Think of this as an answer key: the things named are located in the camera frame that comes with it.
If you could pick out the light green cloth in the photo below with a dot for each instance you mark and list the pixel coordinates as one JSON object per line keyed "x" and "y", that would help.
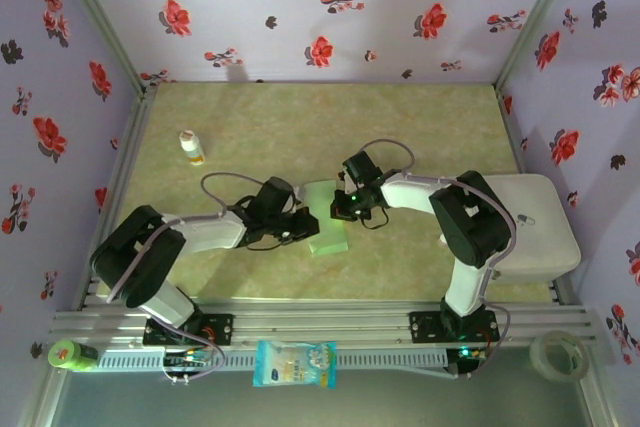
{"x": 325, "y": 239}

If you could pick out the small white plastic bottle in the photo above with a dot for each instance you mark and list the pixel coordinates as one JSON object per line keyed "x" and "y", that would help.
{"x": 191, "y": 147}

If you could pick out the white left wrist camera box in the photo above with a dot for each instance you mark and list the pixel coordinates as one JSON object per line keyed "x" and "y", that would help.
{"x": 300, "y": 192}

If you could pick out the clear adhesive tape roll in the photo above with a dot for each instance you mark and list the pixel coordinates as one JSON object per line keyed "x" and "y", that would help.
{"x": 540, "y": 362}

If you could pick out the blue wet wipes pack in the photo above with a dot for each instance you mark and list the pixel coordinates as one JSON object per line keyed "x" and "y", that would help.
{"x": 295, "y": 364}

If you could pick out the aluminium side rail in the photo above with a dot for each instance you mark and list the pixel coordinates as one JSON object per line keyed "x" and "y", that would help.
{"x": 127, "y": 157}
{"x": 517, "y": 147}

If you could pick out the aluminium mounting rail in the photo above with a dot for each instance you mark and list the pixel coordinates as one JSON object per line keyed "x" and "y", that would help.
{"x": 320, "y": 319}

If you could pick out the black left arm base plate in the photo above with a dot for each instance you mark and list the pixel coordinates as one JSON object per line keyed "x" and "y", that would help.
{"x": 220, "y": 329}

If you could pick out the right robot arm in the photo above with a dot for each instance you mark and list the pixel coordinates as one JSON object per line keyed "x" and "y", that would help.
{"x": 475, "y": 227}

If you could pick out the black adapter with green light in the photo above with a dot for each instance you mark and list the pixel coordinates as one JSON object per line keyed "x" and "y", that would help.
{"x": 460, "y": 354}

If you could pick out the white square tray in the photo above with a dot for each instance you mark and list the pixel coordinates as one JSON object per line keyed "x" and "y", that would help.
{"x": 550, "y": 242}

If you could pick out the small grey capsule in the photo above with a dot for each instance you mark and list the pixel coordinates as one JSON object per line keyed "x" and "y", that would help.
{"x": 526, "y": 220}

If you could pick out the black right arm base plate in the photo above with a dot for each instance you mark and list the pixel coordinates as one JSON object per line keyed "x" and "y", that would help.
{"x": 425, "y": 327}

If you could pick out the aluminium frame post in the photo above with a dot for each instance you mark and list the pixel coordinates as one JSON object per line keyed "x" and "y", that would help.
{"x": 42, "y": 397}
{"x": 101, "y": 22}
{"x": 595, "y": 402}
{"x": 533, "y": 22}

